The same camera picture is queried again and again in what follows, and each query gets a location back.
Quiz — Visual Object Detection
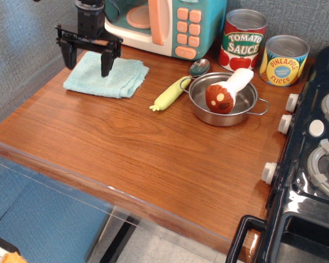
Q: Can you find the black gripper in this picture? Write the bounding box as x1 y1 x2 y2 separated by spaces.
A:
55 1 123 77

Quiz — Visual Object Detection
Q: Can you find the light blue cloth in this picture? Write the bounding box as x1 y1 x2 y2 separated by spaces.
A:
63 52 149 99

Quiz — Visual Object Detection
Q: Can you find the brown plush mushroom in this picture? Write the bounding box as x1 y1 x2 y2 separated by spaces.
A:
205 68 254 115

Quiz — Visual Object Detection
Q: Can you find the small steel pot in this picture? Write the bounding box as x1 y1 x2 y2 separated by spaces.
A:
184 68 260 127

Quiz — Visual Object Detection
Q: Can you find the teal toy microwave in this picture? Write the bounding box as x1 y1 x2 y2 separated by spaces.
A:
105 0 227 60

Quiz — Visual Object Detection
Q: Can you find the tomato sauce can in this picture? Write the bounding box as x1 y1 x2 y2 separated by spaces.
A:
219 9 268 71

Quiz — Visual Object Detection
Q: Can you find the pineapple slices can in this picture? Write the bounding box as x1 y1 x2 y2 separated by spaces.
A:
259 35 310 87

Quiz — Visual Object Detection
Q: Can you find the orange object at corner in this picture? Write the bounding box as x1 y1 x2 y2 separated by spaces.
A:
0 238 27 263

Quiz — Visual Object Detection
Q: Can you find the black toy stove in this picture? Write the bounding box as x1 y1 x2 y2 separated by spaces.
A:
226 47 329 262

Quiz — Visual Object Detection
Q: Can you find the spoon with yellow handle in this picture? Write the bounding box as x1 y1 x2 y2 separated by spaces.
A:
149 59 211 112

